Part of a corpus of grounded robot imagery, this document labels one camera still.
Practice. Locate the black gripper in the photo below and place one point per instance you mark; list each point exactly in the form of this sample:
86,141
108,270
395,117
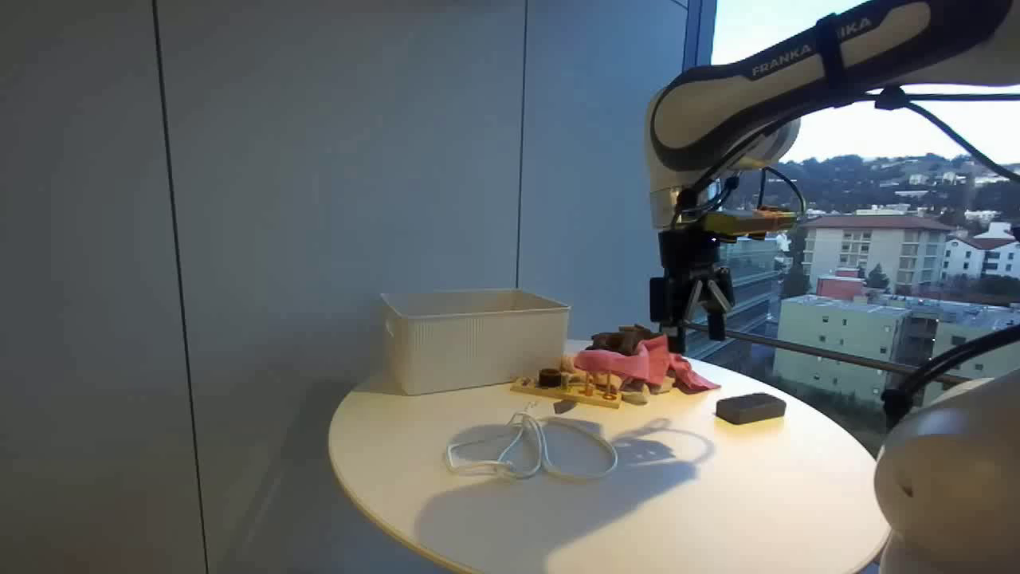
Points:
690,255

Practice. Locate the white shoelace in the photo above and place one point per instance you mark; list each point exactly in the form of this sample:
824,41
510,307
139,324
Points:
544,449

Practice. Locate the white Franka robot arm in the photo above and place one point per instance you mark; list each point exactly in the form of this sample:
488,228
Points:
743,91

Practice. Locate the dark brown lump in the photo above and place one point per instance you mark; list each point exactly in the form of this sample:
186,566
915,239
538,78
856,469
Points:
624,339

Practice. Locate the pink cloth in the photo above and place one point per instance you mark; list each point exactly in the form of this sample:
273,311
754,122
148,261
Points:
649,363

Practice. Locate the black rectangular sponge block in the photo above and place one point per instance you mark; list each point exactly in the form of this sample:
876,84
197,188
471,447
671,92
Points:
751,406

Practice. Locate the metal window railing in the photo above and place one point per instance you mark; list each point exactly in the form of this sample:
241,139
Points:
817,353

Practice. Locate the yellow wooden board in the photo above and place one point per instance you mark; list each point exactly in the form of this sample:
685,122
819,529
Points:
585,391

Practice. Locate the green flat roof building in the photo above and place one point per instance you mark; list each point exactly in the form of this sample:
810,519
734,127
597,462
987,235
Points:
839,333

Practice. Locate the small dark block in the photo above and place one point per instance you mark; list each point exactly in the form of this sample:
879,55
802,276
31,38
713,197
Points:
549,376

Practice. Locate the beige apartment building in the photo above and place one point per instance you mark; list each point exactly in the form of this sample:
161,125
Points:
876,254

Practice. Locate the white plastic storage bin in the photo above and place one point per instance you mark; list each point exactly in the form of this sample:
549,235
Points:
479,339

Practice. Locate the blue window frame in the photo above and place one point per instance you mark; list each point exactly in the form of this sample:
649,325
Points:
702,25

